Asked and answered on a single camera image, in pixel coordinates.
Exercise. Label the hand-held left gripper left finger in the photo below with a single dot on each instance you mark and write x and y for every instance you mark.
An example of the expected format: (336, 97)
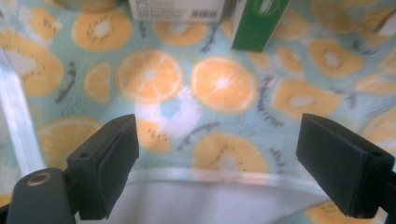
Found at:
(106, 161)

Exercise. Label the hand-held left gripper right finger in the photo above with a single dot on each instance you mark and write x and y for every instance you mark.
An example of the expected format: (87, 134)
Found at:
(339, 161)

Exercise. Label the orange slice print bag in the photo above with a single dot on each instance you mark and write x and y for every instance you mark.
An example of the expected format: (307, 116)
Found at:
(218, 84)

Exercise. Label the narrow green white carton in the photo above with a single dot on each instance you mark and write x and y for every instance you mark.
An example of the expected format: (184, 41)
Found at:
(255, 31)

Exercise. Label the wide green white carton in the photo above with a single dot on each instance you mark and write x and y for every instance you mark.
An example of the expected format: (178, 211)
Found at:
(174, 11)

